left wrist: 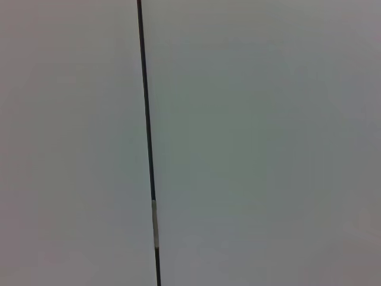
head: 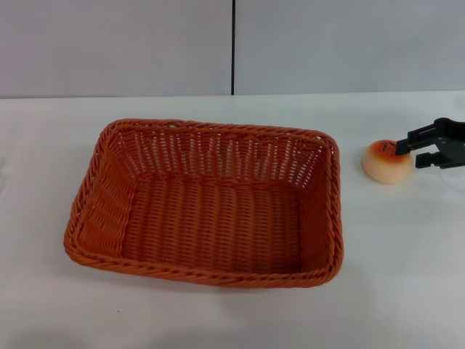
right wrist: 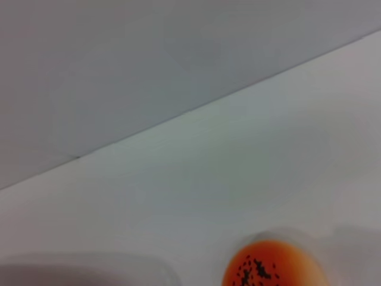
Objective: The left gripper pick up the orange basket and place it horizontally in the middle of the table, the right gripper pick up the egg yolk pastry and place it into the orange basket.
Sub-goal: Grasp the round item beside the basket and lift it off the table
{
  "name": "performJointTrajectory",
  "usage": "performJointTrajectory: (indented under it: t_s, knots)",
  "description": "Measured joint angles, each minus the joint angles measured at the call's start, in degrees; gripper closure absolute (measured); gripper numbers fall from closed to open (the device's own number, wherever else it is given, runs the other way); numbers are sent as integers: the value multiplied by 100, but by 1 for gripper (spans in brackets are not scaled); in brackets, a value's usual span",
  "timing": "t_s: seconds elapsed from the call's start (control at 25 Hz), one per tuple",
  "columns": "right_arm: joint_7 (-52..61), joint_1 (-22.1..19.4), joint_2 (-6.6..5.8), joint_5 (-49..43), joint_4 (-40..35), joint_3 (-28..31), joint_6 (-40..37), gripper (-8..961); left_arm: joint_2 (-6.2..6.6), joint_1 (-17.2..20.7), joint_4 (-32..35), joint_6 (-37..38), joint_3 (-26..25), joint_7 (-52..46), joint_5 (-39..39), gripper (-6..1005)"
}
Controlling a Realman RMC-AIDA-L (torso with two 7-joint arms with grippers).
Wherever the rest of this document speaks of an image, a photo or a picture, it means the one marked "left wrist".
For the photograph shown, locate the black wall panel joint strip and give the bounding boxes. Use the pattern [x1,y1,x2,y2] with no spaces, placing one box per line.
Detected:
[136,0,163,286]

